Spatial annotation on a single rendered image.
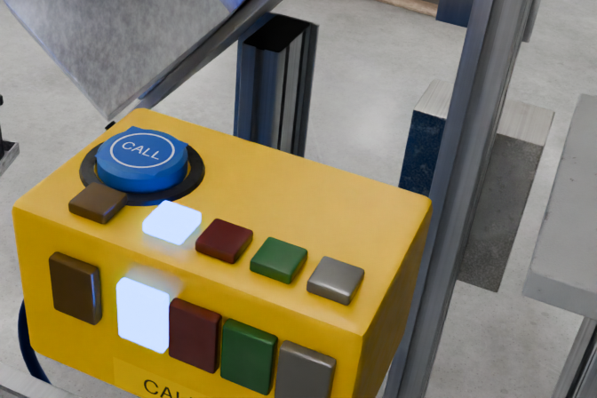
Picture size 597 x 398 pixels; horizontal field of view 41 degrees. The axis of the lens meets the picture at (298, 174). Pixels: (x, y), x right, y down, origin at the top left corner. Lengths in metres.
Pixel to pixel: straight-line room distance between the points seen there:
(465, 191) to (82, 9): 0.42
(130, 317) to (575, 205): 0.53
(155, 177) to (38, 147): 2.04
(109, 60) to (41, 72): 2.07
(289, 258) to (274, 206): 0.04
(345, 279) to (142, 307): 0.08
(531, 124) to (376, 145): 1.53
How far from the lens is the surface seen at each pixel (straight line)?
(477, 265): 1.01
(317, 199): 0.35
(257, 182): 0.36
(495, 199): 0.95
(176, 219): 0.33
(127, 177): 0.35
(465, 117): 0.82
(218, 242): 0.31
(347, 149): 2.40
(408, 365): 1.04
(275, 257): 0.31
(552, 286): 0.70
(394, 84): 2.81
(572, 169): 0.84
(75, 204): 0.34
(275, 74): 0.86
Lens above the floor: 1.28
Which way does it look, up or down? 34 degrees down
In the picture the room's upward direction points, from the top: 6 degrees clockwise
